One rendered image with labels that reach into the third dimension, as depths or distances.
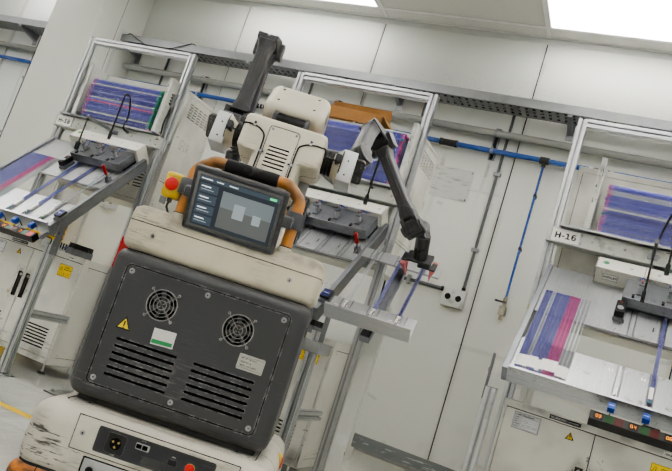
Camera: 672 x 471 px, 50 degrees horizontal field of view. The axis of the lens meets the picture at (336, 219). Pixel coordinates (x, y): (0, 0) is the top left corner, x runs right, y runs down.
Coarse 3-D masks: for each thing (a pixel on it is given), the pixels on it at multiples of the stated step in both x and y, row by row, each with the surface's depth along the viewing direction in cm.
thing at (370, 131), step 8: (376, 120) 285; (360, 128) 286; (368, 128) 277; (376, 128) 283; (360, 136) 270; (368, 136) 271; (376, 136) 289; (384, 136) 286; (360, 144) 252; (368, 144) 267; (376, 144) 288; (384, 144) 287; (360, 152) 250; (368, 152) 255; (368, 160) 251
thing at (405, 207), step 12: (396, 144) 288; (372, 156) 289; (384, 156) 285; (384, 168) 284; (396, 168) 284; (396, 180) 281; (396, 192) 280; (408, 204) 277; (408, 216) 275; (408, 228) 274; (420, 228) 273
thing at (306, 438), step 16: (304, 352) 319; (336, 352) 319; (320, 368) 315; (336, 368) 324; (320, 384) 314; (336, 384) 328; (288, 400) 316; (304, 400) 314; (320, 400) 314; (320, 416) 319; (304, 432) 310; (320, 432) 324; (288, 448) 310; (304, 448) 310; (288, 464) 309; (304, 464) 315
